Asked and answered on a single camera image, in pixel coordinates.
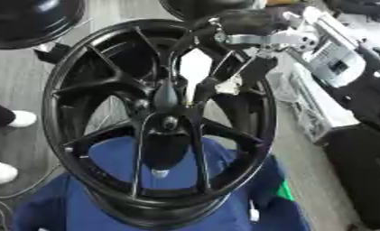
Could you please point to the small green object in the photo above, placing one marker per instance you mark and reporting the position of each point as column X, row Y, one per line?
column 285, row 191

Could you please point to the small white object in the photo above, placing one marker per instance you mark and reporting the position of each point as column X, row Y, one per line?
column 254, row 212

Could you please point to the black floor stand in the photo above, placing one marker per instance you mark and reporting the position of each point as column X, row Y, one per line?
column 53, row 54

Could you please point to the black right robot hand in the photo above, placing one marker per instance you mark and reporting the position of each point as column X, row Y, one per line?
column 250, row 22

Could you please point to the black round wheel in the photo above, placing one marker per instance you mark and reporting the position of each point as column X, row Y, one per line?
column 24, row 21
column 198, row 7

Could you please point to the black case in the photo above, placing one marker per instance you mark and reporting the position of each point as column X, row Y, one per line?
column 361, row 174

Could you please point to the black spoked wheel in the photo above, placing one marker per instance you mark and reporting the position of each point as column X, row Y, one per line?
column 119, row 85

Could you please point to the person's white shoe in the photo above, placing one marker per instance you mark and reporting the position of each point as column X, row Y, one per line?
column 0, row 173
column 23, row 118

